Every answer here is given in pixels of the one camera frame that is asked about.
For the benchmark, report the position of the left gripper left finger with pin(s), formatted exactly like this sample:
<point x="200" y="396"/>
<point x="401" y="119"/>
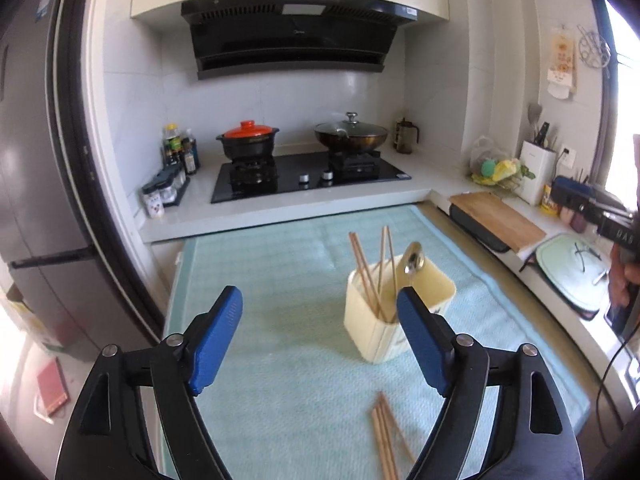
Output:
<point x="107" y="436"/>

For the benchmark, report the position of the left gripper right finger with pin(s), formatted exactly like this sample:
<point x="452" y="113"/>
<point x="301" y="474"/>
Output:
<point x="531" y="436"/>

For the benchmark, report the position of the wooden chopstick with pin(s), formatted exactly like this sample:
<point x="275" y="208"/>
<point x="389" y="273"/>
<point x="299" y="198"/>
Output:
<point x="381" y="262"/>
<point x="389" y="452"/>
<point x="372" y="294"/>
<point x="390" y="244"/>
<point x="380" y="442"/>
<point x="393" y="421"/>

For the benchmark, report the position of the metal spoon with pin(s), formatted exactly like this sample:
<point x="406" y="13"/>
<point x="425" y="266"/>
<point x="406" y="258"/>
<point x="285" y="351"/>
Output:
<point x="413" y="259"/>

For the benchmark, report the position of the person's right hand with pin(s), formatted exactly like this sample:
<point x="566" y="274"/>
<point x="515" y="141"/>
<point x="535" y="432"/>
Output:
<point x="620" y="277"/>

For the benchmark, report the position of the yellow packet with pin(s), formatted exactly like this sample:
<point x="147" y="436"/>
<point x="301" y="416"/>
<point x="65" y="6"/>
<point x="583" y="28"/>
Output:
<point x="547" y="205"/>

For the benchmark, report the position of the red notebook on floor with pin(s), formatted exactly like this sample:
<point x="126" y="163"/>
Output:
<point x="52" y="387"/>

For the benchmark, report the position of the white knife block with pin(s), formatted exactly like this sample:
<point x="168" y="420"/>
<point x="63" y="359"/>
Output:
<point x="537" y="165"/>

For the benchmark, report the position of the wooden cutting board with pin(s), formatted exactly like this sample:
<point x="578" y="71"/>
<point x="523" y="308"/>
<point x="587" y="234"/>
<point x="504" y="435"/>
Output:
<point x="495" y="223"/>

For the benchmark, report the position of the bag of yellow green items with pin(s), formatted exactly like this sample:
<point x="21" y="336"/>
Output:
<point x="491" y="166"/>

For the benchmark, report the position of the grey refrigerator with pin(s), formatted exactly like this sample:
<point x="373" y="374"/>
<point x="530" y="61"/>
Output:
<point x="58" y="239"/>

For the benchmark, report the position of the green woven table mat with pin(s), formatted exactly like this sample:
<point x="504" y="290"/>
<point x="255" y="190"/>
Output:
<point x="292" y="399"/>

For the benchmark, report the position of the cream utensil holder box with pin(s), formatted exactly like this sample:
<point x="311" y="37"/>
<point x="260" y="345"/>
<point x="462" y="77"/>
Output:
<point x="375" y="330"/>

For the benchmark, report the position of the dark glass jug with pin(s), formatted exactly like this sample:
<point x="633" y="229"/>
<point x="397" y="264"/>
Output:
<point x="406" y="136"/>

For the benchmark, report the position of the white spice jar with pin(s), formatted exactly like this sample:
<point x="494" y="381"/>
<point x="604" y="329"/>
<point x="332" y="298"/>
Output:
<point x="153" y="203"/>

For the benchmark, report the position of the black spice rack tray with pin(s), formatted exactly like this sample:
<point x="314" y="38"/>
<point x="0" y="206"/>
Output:
<point x="171" y="183"/>

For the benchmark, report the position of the wok with glass lid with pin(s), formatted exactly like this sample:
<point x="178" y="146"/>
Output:
<point x="350" y="136"/>

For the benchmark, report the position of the black gas stove top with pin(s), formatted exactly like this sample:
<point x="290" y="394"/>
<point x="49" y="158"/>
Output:
<point x="253" y="177"/>

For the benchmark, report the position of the yellow cap oil bottle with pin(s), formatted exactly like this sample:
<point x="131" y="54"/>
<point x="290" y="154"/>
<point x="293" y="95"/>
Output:
<point x="171" y="144"/>

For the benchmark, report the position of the dark sauce bottle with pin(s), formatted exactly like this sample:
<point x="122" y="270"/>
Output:
<point x="190" y="155"/>

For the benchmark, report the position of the black pot orange lid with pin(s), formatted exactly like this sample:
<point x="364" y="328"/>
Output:
<point x="249" y="140"/>

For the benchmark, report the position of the black range hood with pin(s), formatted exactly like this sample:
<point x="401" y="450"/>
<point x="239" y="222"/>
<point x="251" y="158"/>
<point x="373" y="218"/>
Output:
<point x="231" y="37"/>

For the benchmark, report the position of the hanging wall calendar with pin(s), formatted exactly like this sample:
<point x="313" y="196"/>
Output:
<point x="561" y="73"/>

